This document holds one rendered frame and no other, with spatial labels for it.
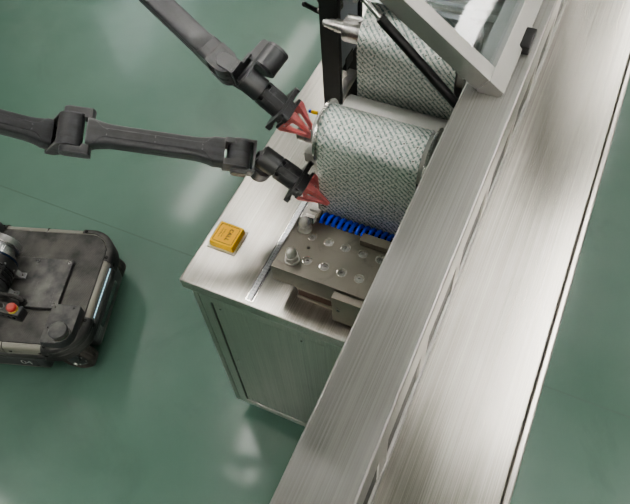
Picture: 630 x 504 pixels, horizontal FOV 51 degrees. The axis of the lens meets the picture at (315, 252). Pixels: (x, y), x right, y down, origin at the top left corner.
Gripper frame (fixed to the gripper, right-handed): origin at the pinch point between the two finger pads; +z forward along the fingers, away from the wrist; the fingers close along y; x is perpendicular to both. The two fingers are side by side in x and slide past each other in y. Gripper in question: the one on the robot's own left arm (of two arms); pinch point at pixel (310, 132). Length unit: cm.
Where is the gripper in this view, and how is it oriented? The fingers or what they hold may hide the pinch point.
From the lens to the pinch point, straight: 156.7
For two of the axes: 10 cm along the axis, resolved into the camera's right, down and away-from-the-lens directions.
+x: 5.3, -2.5, -8.1
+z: 7.5, 5.9, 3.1
